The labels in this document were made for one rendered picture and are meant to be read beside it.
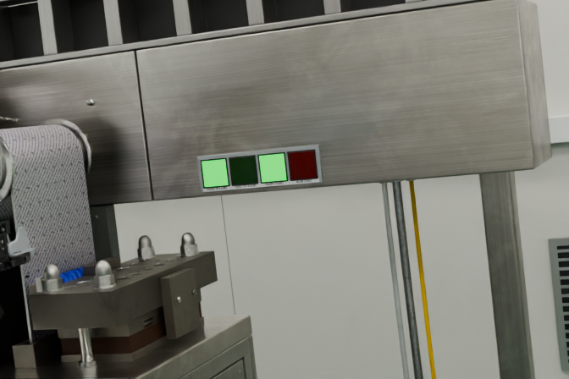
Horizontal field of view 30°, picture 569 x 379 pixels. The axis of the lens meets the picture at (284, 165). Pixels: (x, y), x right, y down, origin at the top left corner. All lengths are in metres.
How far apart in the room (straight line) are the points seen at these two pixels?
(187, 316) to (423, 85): 0.59
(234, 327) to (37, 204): 0.44
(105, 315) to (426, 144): 0.63
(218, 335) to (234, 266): 2.68
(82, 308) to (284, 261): 2.81
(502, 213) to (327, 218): 2.45
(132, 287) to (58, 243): 0.23
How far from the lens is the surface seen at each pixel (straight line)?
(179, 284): 1.92
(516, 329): 2.09
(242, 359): 2.08
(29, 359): 1.90
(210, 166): 2.04
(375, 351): 4.51
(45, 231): 1.96
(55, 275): 1.84
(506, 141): 1.88
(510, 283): 2.07
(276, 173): 1.99
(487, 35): 1.88
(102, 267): 1.79
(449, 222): 4.32
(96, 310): 1.78
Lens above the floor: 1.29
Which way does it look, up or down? 3 degrees down
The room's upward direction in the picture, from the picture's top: 6 degrees counter-clockwise
